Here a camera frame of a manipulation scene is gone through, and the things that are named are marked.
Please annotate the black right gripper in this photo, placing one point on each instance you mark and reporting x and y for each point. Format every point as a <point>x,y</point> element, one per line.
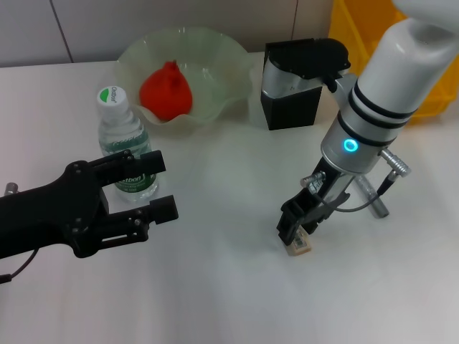
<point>322,190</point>

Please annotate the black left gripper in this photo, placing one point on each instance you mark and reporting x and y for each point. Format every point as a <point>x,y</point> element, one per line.
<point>50,211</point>

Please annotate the small wooden cork block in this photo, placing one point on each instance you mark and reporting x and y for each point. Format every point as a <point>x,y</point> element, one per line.
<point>301,247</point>

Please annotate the clear green-label water bottle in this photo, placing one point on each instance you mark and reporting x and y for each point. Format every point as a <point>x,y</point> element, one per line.
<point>118,125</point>

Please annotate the grey pen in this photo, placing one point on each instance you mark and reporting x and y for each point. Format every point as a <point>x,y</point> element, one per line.
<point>376,204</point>

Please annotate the black mesh pen holder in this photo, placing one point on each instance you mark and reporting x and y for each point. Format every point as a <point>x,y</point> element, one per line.
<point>290,111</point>

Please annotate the green glass fruit plate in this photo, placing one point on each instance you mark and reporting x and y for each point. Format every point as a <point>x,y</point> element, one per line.
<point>222,61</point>

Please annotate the yellow plastic bin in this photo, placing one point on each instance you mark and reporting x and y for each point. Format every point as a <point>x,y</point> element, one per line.
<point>348,25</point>

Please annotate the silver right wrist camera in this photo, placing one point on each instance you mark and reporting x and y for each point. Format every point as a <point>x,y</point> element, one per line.
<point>305,64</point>

